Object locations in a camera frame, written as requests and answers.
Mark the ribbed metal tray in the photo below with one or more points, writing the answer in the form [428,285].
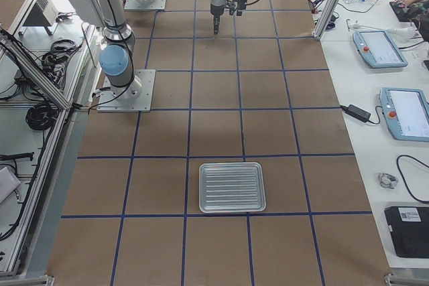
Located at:
[231,187]

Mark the far blue teach pendant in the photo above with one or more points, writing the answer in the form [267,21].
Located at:
[378,50]

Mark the blue teach pendant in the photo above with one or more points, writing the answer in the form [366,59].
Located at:
[406,113]
[378,50]

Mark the black power adapter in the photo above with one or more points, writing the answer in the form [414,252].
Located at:
[356,112]

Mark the grey control box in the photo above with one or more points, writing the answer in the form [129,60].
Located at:
[43,14]

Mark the near blue teach pendant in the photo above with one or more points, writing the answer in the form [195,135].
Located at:
[406,113]

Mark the grey metal clamp part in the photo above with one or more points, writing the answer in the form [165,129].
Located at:
[387,180]

